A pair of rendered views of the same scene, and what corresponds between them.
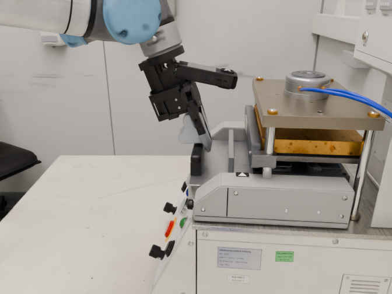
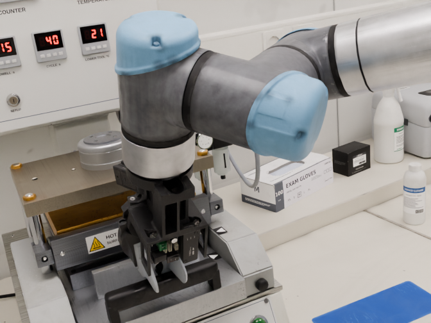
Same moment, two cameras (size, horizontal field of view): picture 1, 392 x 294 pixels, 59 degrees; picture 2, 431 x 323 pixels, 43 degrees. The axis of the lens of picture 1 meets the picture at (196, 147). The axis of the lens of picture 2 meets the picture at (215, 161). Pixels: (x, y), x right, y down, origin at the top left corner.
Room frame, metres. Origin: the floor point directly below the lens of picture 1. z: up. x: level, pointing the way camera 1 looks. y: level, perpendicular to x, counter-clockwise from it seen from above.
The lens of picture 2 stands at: (0.86, 0.56, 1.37)
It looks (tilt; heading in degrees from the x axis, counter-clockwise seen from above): 20 degrees down; 242
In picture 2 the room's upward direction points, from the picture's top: 7 degrees counter-clockwise
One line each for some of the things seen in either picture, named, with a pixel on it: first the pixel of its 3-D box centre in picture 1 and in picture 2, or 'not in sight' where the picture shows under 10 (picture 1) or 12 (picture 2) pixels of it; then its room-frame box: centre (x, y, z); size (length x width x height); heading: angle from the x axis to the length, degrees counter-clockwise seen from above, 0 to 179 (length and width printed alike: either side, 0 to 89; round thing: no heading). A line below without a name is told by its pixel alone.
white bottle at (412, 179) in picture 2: not in sight; (414, 193); (-0.09, -0.24, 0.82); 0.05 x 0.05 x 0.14
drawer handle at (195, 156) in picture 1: (198, 150); (164, 289); (0.65, -0.01, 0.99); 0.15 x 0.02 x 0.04; 175
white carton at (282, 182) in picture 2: not in sight; (287, 178); (0.08, -0.50, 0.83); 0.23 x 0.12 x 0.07; 11
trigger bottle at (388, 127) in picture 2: not in sight; (389, 117); (-0.27, -0.48, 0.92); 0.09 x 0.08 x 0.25; 118
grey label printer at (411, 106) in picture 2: not in sight; (422, 116); (-0.43, -0.50, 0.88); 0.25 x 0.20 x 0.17; 84
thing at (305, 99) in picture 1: (324, 111); (117, 168); (0.61, -0.23, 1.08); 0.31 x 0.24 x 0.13; 175
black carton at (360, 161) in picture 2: not in sight; (351, 158); (-0.14, -0.50, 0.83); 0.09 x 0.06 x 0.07; 3
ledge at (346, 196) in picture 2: not in sight; (346, 177); (-0.13, -0.51, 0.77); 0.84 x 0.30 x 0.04; 0
